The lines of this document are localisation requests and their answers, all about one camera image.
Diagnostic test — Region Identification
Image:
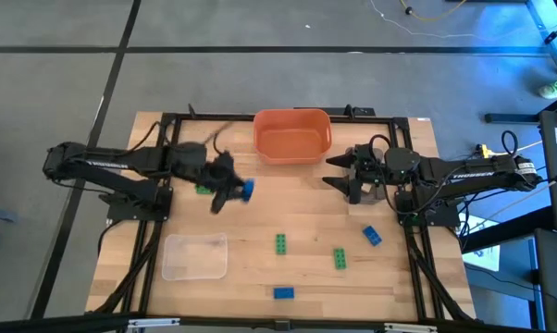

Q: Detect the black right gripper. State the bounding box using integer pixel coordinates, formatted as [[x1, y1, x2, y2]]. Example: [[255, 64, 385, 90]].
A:
[[321, 143, 391, 205]]

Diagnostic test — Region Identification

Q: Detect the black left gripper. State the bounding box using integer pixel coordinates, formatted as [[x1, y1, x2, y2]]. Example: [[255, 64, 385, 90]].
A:
[[197, 151, 249, 216]]

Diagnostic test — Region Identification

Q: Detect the orange plastic bin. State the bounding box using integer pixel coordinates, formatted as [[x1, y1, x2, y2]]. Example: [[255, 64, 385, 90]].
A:
[[253, 108, 333, 167]]

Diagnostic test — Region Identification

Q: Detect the clear plastic bin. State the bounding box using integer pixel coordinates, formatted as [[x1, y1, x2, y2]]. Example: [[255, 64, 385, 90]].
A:
[[161, 231, 229, 282]]

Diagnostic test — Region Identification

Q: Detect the white paper with blue print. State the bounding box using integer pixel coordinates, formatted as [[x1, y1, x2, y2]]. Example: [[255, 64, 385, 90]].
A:
[[458, 213, 502, 273]]

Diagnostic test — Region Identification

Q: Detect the black desk stand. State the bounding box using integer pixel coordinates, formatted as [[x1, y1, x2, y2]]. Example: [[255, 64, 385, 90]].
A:
[[484, 89, 557, 125]]

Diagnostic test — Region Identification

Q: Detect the person's green shoe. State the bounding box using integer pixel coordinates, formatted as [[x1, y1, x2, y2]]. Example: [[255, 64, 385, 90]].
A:
[[537, 79, 557, 100]]

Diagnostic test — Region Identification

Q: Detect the blue-lit metal stand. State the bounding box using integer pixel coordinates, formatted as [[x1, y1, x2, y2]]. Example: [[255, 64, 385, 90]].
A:
[[524, 0, 557, 71]]

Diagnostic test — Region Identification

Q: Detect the black bracket on table frame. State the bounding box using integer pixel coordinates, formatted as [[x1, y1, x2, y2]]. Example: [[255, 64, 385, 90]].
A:
[[293, 104, 378, 118]]

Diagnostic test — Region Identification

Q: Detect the black aluminium table frame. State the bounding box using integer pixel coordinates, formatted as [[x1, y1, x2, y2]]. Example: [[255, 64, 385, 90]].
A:
[[93, 104, 477, 325]]

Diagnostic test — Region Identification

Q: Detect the white floor cable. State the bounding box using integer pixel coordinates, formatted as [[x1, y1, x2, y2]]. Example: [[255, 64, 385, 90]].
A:
[[368, 0, 495, 42]]

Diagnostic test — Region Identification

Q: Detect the yellow floor cable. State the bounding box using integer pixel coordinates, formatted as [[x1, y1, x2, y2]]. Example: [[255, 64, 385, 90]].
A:
[[398, 0, 468, 23]]

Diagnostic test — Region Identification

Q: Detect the black rail with silver brackets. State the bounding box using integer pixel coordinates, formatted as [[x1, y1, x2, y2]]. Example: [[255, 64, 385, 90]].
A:
[[0, 313, 557, 333]]

